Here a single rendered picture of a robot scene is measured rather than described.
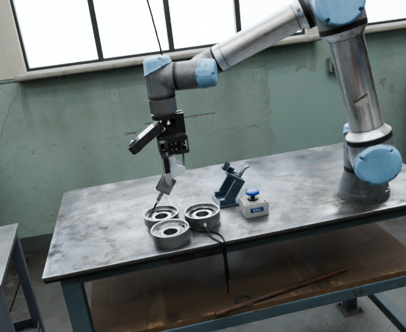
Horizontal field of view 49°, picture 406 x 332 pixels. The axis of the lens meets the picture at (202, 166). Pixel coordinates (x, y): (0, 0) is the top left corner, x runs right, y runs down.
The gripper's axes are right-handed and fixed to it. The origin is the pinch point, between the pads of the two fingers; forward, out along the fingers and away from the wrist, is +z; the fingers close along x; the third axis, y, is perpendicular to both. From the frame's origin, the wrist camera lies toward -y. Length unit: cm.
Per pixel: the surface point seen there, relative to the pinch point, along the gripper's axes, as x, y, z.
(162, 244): -15.9, -5.1, 11.3
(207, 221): -9.9, 8.8, 10.2
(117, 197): 26.8, -16.1, 13.0
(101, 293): 8.8, -26.3, 38.0
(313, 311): 40, 61, 93
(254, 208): -8.1, 23.3, 10.2
